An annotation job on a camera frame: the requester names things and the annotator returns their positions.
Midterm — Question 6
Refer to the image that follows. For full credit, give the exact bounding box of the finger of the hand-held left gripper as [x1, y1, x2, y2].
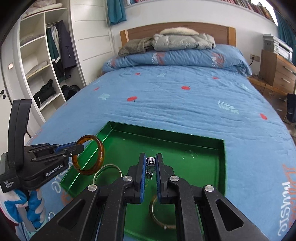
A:
[27, 142, 79, 154]
[32, 145, 85, 163]

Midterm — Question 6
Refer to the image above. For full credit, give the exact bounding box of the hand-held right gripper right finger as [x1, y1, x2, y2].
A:
[155, 152, 273, 241]

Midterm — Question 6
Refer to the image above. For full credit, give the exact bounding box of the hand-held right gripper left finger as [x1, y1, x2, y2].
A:
[30, 152, 148, 241]

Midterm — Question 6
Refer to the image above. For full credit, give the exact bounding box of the silver wristwatch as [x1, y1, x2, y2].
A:
[146, 156, 157, 180]

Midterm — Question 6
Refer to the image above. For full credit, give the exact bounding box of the amber bangle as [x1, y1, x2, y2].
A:
[72, 135, 105, 176]

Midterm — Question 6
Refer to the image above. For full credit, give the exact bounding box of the green metal tray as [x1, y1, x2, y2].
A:
[60, 121, 226, 241]

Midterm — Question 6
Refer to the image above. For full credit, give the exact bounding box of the gold bangle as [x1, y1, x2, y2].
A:
[149, 195, 177, 230]

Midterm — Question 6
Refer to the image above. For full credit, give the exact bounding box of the thin silver bangle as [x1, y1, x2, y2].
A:
[93, 164, 123, 186]

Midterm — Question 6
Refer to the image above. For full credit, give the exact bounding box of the bed with blue printed sheet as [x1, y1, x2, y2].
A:
[23, 67, 296, 241]

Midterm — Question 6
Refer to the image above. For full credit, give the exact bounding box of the white door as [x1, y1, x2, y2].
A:
[0, 44, 15, 109]

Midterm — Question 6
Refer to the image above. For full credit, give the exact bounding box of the green and white hanging jacket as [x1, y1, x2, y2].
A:
[46, 25, 65, 82]

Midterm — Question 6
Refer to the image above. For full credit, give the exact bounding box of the dark hanging jacket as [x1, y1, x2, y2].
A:
[55, 20, 77, 80]

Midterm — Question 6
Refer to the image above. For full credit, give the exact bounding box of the white wardrobe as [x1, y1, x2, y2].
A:
[13, 0, 114, 123]

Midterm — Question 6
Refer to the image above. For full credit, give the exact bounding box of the brown fleece coat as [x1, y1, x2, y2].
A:
[118, 37, 154, 57]

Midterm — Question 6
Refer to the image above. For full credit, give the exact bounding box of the folded blue quilt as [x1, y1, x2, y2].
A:
[102, 44, 252, 77]

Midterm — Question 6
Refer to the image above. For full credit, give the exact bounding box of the wooden headboard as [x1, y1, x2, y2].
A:
[120, 23, 236, 50]

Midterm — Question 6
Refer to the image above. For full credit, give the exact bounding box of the grey down jacket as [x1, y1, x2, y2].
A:
[151, 27, 216, 51]

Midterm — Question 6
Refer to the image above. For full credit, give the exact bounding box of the folded white bedding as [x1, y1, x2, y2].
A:
[22, 0, 67, 19]

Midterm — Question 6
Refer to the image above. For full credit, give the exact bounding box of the teal hanging cloth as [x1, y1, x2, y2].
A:
[107, 0, 127, 25]

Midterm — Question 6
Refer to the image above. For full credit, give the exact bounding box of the black chair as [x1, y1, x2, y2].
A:
[283, 93, 296, 123]

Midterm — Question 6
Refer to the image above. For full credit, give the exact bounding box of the wooden dresser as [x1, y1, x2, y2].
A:
[259, 49, 296, 94]

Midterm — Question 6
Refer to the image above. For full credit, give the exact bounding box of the white printer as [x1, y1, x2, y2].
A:
[263, 34, 293, 61]

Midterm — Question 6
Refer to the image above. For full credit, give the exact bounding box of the teal curtain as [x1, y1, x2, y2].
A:
[276, 9, 296, 65]

